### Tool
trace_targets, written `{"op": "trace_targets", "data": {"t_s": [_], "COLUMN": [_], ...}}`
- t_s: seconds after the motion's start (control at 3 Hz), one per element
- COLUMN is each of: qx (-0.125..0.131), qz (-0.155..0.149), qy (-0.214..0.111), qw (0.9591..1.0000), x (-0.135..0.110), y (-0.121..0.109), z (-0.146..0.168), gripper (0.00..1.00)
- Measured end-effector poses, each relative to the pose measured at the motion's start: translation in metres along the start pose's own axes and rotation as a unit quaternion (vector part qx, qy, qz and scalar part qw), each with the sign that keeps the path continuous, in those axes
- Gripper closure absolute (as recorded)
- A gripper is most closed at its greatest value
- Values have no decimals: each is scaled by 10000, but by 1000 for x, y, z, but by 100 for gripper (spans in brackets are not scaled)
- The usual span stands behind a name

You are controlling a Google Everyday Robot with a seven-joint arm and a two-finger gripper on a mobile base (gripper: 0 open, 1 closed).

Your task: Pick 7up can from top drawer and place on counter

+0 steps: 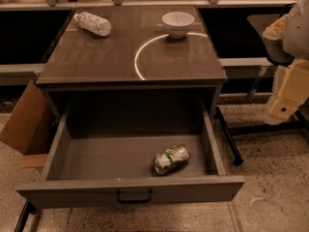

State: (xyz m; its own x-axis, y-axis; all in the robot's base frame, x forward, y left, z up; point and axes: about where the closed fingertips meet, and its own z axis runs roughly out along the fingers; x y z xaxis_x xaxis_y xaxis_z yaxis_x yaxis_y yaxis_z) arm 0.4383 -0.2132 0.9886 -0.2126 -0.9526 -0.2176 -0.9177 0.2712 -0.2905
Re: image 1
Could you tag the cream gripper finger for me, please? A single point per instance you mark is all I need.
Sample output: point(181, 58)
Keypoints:
point(290, 90)
point(276, 30)

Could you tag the green 7up soda can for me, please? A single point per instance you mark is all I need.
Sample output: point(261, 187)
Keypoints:
point(170, 159)

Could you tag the grey cabinet with glossy top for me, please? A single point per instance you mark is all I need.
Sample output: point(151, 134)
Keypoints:
point(137, 54)

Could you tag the open grey drawer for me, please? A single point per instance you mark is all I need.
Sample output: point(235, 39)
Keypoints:
point(100, 149)

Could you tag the black metal table leg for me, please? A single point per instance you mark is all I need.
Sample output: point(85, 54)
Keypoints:
point(235, 151)

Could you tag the white ceramic bowl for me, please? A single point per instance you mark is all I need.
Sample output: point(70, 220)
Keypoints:
point(177, 24)

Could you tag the clear plastic water bottle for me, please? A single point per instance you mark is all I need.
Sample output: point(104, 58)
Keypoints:
point(94, 23)

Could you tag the brown cardboard box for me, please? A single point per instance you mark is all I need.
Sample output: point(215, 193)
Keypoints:
point(30, 129)

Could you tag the black drawer handle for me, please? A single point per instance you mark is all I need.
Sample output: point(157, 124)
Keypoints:
point(134, 197)

